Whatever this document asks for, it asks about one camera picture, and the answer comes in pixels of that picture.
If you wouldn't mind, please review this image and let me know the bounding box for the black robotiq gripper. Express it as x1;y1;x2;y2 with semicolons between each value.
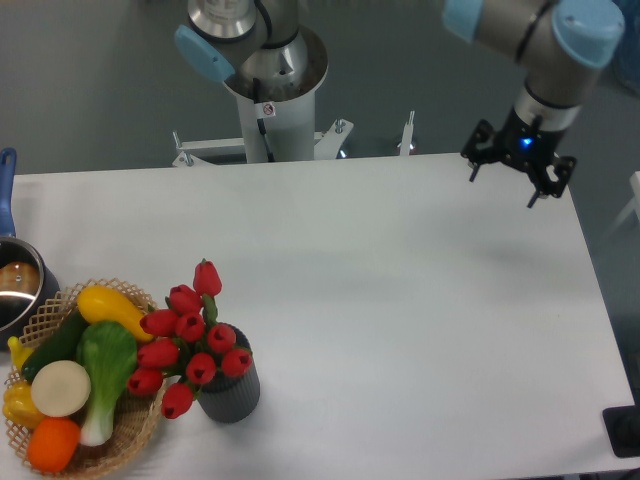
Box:
460;108;577;208

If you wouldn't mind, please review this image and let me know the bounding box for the dark green cucumber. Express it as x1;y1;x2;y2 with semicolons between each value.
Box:
21;309;89;383

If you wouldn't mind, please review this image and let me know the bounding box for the yellow squash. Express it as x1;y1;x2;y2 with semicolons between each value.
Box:
76;285;154;343

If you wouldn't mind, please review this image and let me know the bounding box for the green bok choy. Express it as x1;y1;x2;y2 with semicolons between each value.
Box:
76;321;137;447

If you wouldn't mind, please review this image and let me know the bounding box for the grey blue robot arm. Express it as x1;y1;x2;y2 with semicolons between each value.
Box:
174;1;625;198

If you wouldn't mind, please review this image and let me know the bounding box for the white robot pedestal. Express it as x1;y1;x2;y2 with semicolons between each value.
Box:
235;93;315;164

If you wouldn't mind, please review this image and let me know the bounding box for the white furniture frame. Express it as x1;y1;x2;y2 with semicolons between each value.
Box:
600;171;639;242

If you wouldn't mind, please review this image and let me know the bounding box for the dark grey ribbed vase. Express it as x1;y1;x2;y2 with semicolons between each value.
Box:
198;323;260;424

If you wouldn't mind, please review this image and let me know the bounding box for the black device at table edge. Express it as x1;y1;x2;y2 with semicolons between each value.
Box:
602;405;639;458

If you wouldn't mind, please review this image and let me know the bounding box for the blue handled saucepan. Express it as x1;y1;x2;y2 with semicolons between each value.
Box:
1;147;59;351

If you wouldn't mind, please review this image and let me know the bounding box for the black cable on pedestal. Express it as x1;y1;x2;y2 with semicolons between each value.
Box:
252;77;276;164

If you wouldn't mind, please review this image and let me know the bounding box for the yellow banana tip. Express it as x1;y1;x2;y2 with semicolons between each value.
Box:
7;336;34;371

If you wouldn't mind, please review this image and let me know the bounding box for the yellow bell pepper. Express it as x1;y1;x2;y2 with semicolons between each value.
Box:
3;381;46;430

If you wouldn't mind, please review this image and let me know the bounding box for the white round radish slice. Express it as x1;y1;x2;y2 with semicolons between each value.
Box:
31;360;91;417

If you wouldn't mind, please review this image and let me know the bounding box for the orange fruit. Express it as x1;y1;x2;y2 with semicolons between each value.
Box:
26;417;80;474

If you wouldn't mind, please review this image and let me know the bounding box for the red tulip bouquet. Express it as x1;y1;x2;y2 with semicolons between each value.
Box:
127;259;224;420

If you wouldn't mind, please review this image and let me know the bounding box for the white metal base frame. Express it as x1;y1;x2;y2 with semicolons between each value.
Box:
171;110;417;169

